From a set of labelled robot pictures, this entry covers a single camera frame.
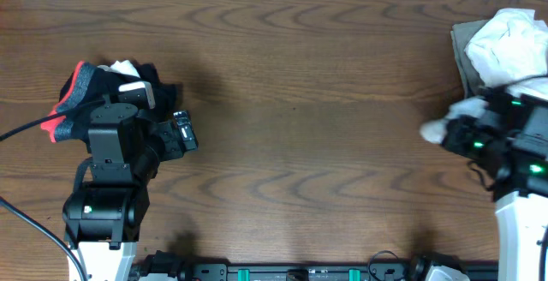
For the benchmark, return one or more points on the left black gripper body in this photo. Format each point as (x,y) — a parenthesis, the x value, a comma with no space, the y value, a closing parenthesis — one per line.
(161,146)

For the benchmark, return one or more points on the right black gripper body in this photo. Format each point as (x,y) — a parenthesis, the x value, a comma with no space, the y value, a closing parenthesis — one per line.
(470,140)

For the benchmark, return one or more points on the white t-shirt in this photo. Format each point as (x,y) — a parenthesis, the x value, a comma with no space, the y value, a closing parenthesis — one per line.
(511,48)

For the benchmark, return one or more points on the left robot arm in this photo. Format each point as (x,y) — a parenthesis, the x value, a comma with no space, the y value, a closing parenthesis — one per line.
(110,197)

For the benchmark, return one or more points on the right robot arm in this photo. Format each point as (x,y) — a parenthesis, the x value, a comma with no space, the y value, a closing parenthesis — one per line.
(504,140)

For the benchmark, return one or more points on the grey garment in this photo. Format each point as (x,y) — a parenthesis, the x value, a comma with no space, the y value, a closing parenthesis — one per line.
(461,34)

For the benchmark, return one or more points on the white folded garment underneath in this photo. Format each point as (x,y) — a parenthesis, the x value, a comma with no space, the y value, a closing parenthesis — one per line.
(125,68)

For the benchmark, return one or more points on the black red folded garment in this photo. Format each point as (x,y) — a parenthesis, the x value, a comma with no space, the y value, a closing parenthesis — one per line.
(89,83)

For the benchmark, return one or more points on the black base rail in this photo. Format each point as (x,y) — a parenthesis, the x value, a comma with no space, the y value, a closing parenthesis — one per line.
(384,265)

